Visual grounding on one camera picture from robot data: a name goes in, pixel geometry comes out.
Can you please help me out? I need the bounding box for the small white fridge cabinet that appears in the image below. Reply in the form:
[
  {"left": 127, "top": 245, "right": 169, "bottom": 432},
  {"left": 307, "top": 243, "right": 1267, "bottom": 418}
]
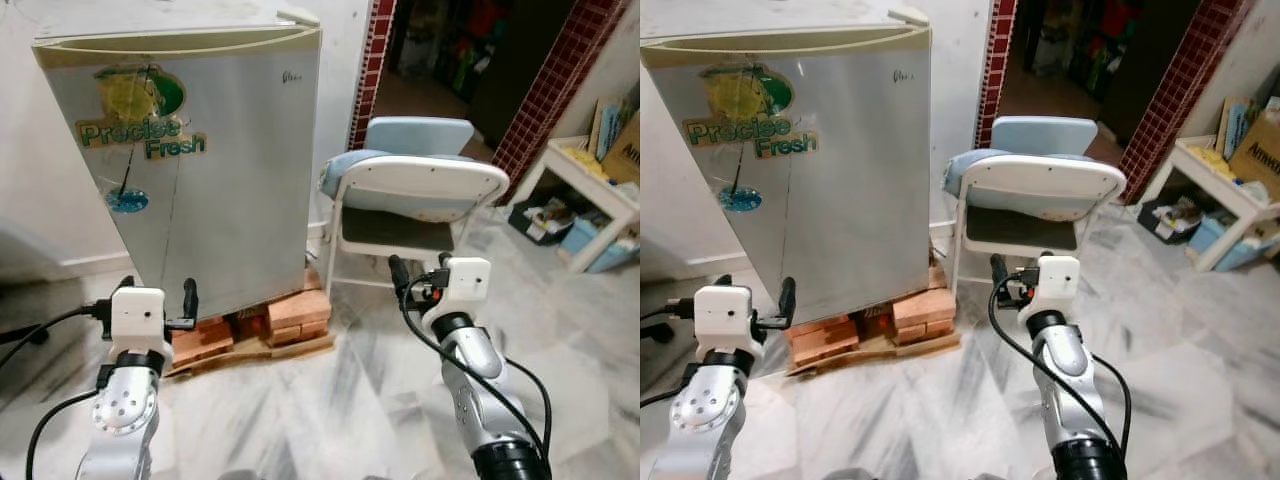
[
  {"left": 640, "top": 0, "right": 931, "bottom": 49},
  {"left": 33, "top": 0, "right": 321, "bottom": 49}
]

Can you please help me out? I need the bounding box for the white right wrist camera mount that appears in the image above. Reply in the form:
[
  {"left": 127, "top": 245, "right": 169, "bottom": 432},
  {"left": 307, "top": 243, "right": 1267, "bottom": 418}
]
[
  {"left": 1018, "top": 255, "right": 1083, "bottom": 323},
  {"left": 422, "top": 257, "right": 493, "bottom": 319}
]

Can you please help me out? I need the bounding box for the black bin with papers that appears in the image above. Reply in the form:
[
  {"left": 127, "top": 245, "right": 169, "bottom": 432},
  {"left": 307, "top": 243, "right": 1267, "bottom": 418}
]
[
  {"left": 507, "top": 196, "right": 577, "bottom": 247},
  {"left": 1137, "top": 195, "right": 1207, "bottom": 247}
]

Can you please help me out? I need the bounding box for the orange clay brick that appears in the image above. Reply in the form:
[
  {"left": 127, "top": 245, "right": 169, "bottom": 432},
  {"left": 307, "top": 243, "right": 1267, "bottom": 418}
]
[
  {"left": 895, "top": 322, "right": 957, "bottom": 347},
  {"left": 787, "top": 318, "right": 857, "bottom": 367},
  {"left": 893, "top": 288, "right": 958, "bottom": 329},
  {"left": 170, "top": 318, "right": 234, "bottom": 367},
  {"left": 268, "top": 322, "right": 332, "bottom": 347},
  {"left": 266, "top": 290, "right": 333, "bottom": 329}
]

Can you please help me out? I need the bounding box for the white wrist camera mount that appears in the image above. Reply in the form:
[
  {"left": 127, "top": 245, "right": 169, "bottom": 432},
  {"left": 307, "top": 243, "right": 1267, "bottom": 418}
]
[
  {"left": 1018, "top": 255, "right": 1083, "bottom": 323},
  {"left": 422, "top": 257, "right": 493, "bottom": 319},
  {"left": 108, "top": 287, "right": 167, "bottom": 363},
  {"left": 693, "top": 285, "right": 754, "bottom": 361}
]

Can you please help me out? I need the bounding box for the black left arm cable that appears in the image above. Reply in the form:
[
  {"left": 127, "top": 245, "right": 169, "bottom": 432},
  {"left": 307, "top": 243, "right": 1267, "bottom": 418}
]
[
  {"left": 0, "top": 305, "right": 101, "bottom": 373},
  {"left": 25, "top": 388, "right": 101, "bottom": 480},
  {"left": 640, "top": 384, "right": 693, "bottom": 410},
  {"left": 640, "top": 300, "right": 693, "bottom": 327}
]

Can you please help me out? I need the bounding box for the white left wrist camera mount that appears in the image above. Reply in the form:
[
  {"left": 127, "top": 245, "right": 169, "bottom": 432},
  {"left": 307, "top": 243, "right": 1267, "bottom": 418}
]
[
  {"left": 693, "top": 285, "right": 754, "bottom": 361},
  {"left": 108, "top": 287, "right": 167, "bottom": 363}
]

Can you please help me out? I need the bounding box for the brown cardboard box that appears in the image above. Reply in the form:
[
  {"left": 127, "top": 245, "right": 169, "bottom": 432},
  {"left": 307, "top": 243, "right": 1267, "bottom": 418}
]
[
  {"left": 1228, "top": 105, "right": 1280, "bottom": 197},
  {"left": 600, "top": 110, "right": 641, "bottom": 187}
]

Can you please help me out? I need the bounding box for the blue cover book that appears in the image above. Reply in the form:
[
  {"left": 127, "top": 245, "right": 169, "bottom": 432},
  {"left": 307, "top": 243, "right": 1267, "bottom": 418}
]
[
  {"left": 1215, "top": 95, "right": 1263, "bottom": 161},
  {"left": 590, "top": 95, "right": 627, "bottom": 161}
]

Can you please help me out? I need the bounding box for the wooden base board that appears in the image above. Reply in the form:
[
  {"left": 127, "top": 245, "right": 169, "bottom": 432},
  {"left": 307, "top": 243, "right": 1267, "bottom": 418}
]
[
  {"left": 785, "top": 334, "right": 962, "bottom": 380},
  {"left": 164, "top": 334, "right": 337, "bottom": 380}
]

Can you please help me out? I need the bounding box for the silver fridge door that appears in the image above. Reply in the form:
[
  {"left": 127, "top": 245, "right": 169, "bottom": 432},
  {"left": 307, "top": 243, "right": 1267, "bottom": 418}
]
[
  {"left": 30, "top": 27, "right": 324, "bottom": 321},
  {"left": 640, "top": 27, "right": 934, "bottom": 326}
]

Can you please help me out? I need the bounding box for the light blue storage box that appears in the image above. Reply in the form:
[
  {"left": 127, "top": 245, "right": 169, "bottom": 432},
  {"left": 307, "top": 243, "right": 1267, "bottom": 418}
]
[
  {"left": 1190, "top": 213, "right": 1280, "bottom": 272},
  {"left": 560, "top": 214, "right": 641, "bottom": 273}
]

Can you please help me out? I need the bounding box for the Precise Fresh green sticker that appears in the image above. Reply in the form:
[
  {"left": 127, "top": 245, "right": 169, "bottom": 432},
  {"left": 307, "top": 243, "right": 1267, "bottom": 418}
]
[
  {"left": 75, "top": 63, "right": 209, "bottom": 161},
  {"left": 683, "top": 63, "right": 819, "bottom": 161}
]

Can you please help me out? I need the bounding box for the white low shelf unit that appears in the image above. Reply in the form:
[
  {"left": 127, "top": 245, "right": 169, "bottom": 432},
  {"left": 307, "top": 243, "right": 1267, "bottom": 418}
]
[
  {"left": 1140, "top": 135, "right": 1280, "bottom": 274},
  {"left": 510, "top": 135, "right": 641, "bottom": 274}
]

